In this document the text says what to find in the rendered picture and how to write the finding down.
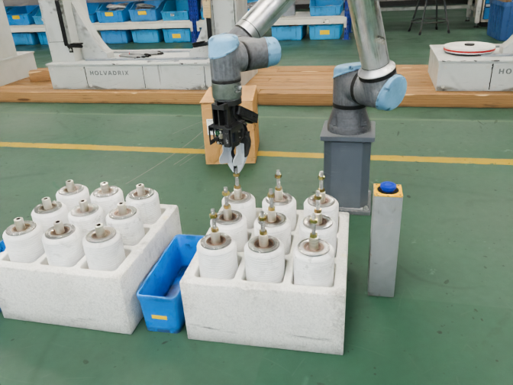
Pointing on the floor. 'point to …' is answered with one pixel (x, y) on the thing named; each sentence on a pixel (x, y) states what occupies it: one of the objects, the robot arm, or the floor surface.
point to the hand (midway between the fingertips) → (237, 166)
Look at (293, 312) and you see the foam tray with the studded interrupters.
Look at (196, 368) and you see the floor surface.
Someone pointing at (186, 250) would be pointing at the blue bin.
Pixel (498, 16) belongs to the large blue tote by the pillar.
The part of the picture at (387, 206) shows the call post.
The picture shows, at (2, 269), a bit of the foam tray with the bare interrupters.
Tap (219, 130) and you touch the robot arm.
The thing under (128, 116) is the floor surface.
